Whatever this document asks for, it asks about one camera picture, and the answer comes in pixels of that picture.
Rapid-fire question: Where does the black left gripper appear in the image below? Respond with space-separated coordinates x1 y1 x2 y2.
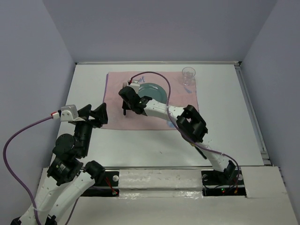
75 101 109 156

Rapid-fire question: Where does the gold fork black handle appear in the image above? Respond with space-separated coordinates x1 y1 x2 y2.
122 82 128 116

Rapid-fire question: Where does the teal ceramic plate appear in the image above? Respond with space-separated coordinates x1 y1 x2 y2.
138 83 167 104

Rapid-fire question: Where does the pink cloth placemat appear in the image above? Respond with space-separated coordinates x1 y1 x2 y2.
103 71 199 130

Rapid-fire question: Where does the gold knife black handle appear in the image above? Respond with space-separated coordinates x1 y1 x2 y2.
190 143 207 160

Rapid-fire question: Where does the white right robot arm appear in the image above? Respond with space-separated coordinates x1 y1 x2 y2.
119 86 236 184

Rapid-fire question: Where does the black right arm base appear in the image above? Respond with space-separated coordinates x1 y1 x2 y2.
201 170 247 197

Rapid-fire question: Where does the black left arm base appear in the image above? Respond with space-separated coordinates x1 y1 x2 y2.
81 170 120 197

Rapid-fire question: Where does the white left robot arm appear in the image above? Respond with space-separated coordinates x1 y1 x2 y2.
11 103 108 225

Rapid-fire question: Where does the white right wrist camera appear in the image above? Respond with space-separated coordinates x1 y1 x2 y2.
128 80 140 93

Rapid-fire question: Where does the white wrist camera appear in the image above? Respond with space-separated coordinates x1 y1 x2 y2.
128 80 140 93
60 105 79 122

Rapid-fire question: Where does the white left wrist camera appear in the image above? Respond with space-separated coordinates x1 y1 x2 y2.
60 105 79 122

